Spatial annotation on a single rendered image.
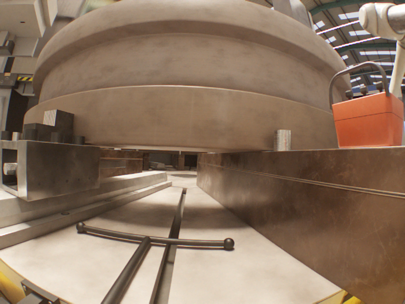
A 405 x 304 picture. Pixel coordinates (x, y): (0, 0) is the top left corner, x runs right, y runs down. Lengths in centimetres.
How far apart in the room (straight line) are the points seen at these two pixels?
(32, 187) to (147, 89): 63
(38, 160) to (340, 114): 98
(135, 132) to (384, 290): 99
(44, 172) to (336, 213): 96
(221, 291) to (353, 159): 47
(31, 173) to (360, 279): 103
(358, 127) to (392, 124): 10
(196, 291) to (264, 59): 117
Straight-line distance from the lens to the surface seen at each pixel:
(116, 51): 127
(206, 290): 54
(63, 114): 102
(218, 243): 73
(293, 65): 138
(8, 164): 96
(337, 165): 57
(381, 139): 51
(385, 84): 52
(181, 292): 53
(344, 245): 57
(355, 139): 55
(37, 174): 79
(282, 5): 687
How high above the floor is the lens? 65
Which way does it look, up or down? 1 degrees up
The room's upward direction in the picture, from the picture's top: 3 degrees clockwise
